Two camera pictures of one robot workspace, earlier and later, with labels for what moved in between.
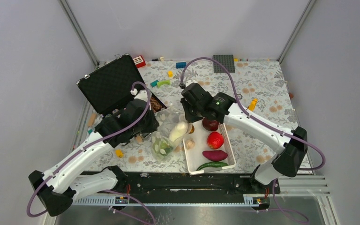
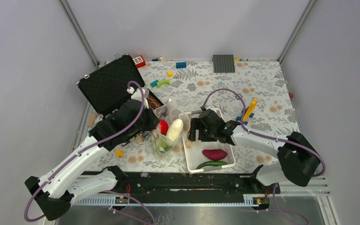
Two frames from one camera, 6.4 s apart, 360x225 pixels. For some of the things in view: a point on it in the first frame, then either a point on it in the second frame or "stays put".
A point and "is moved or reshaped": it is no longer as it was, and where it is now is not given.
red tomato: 215,140 is moved or reshaped
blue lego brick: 181,64 stays put
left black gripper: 153,125 stays put
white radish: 178,131 is moved or reshaped
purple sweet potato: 215,155 stays put
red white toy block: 139,61 stays put
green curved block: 165,81 stays put
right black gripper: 188,116 -> 197,123
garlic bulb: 190,144 stays put
